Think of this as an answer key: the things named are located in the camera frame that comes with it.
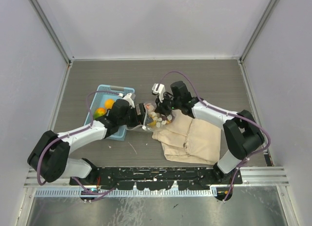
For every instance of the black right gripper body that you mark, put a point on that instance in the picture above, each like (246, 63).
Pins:
(165, 106)

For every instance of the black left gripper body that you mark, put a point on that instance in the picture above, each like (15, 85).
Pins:
(139, 119)

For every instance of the clear polka dot zip bag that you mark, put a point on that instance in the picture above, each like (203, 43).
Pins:
(153, 120)

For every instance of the yellow fake lemon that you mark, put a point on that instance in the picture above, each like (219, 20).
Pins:
(109, 103)

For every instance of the green fake fruit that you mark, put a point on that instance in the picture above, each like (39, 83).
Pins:
(99, 112)

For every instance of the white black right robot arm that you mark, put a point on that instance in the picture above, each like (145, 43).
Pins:
(243, 135)

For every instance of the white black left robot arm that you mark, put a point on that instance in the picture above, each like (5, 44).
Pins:
(50, 156)

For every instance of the beige folded fabric garment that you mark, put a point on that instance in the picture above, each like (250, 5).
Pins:
(189, 140)

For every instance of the light blue plastic basket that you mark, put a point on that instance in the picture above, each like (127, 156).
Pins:
(104, 101)

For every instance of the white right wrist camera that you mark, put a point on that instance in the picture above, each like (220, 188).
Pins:
(158, 90)

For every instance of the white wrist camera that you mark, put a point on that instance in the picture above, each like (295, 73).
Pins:
(130, 98)
(158, 90)

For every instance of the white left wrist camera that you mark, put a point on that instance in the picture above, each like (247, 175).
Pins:
(130, 98)

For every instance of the black paint-chipped base rail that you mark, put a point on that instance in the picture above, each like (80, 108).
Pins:
(157, 178)

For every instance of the light blue slotted cable duct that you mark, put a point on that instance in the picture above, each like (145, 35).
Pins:
(173, 192)

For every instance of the aluminium frame rail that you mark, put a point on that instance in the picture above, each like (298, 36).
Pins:
(41, 7)

